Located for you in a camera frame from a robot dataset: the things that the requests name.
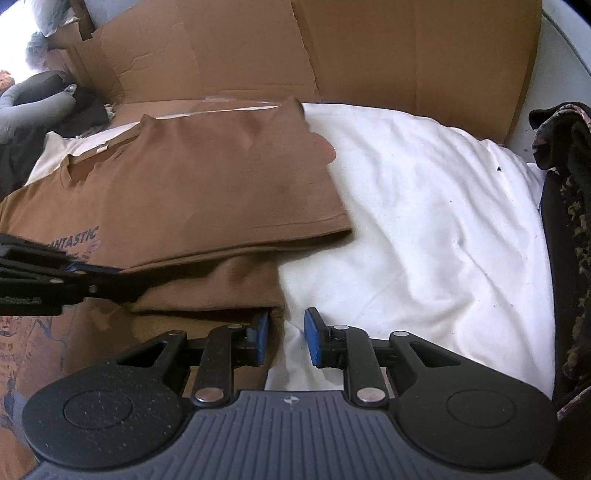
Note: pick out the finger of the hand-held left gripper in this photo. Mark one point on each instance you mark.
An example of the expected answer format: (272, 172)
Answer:
(115, 286)

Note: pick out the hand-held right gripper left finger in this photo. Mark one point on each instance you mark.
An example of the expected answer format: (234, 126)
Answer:
(261, 337)

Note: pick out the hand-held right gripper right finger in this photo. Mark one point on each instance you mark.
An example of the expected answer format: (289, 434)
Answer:
(314, 337)

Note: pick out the brown printed t-shirt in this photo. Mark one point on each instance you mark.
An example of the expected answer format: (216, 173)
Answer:
(207, 184)

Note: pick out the black cloth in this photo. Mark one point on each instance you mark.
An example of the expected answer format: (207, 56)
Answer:
(87, 108)

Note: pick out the cream bear printed blanket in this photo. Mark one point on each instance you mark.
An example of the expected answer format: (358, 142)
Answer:
(415, 207)

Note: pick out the grey neck pillow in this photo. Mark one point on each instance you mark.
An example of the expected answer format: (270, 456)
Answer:
(27, 110)

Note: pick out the small teddy bear toy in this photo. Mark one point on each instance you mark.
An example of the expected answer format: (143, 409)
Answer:
(5, 79)

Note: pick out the folded cardboard sheet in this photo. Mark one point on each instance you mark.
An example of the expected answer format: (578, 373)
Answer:
(369, 55)

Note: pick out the leopard print cloth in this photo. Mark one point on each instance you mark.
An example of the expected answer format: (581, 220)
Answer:
(577, 207)

